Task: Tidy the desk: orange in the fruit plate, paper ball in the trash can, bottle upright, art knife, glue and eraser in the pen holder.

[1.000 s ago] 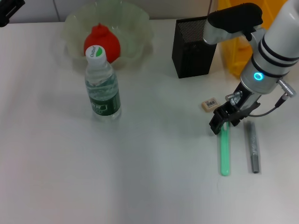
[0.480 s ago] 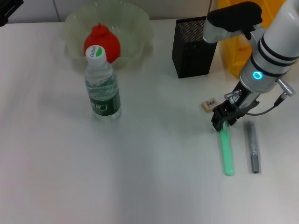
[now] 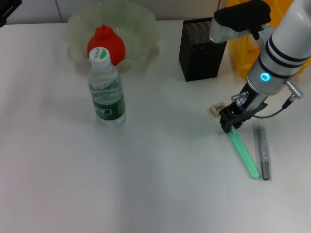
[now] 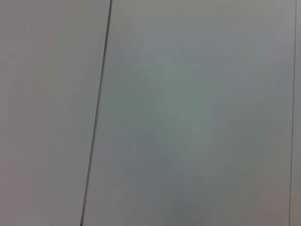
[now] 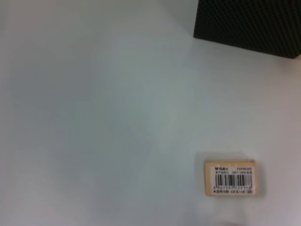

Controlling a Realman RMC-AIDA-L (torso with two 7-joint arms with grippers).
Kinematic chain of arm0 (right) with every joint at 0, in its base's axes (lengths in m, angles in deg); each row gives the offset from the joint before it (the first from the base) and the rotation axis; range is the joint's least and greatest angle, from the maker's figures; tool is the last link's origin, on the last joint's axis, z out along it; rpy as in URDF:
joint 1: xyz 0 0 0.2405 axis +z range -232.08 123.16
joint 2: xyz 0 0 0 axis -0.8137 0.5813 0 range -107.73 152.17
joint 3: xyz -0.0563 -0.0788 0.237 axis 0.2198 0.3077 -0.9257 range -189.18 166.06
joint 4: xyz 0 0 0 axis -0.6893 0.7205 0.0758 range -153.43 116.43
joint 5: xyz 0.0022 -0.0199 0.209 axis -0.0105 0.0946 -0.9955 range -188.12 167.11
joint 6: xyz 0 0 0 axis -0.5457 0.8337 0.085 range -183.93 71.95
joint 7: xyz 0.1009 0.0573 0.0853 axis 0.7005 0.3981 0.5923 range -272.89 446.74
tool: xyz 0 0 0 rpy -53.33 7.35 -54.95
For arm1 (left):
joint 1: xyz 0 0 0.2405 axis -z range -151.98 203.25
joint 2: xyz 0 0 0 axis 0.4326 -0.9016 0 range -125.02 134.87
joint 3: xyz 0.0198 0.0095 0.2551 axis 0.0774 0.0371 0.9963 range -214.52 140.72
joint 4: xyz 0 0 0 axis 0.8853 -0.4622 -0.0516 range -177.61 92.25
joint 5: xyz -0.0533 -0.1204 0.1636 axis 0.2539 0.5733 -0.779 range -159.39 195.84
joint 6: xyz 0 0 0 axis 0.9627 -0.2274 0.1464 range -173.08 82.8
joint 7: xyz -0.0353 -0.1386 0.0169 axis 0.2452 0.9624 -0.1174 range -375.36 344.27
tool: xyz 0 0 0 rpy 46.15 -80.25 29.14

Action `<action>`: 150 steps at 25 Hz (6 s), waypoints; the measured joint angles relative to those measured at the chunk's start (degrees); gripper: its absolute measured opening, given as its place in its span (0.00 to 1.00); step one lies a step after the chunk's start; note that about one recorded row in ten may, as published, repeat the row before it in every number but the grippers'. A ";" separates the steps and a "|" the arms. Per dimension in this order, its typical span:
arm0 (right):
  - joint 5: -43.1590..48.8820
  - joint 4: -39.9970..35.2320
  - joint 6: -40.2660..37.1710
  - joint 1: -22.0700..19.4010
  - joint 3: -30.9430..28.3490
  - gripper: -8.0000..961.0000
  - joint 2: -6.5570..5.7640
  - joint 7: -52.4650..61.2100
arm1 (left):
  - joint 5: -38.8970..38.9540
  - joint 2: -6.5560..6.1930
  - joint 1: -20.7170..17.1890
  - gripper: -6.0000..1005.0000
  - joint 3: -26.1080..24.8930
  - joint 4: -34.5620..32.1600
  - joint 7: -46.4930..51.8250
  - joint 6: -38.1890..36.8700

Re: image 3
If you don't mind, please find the gray glitter pen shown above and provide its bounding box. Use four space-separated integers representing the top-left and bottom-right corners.
253 125 271 181

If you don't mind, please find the red-orange toy orange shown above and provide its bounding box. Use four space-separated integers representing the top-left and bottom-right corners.
86 23 126 67

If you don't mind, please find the yellow plastic storage bin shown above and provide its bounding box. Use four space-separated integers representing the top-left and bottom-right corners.
225 0 311 80

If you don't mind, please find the gray cable with metal plug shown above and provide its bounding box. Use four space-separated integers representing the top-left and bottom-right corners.
251 81 305 119

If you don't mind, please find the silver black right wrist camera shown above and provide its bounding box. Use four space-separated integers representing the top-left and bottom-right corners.
209 0 272 44

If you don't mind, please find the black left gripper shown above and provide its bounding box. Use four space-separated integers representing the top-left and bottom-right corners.
0 0 23 28

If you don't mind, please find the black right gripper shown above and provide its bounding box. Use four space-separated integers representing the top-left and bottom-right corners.
220 82 269 133

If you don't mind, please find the clear green-label water bottle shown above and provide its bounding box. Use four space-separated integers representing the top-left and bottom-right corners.
87 47 127 127

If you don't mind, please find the black mesh pen holder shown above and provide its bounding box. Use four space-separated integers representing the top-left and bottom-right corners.
178 17 228 82

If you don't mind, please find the translucent green fruit bowl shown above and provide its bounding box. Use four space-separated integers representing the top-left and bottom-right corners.
63 0 162 73

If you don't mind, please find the beige eraser with barcode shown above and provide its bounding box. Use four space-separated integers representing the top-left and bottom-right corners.
209 103 226 115

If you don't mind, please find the green pen with white clip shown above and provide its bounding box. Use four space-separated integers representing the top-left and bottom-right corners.
226 127 260 180

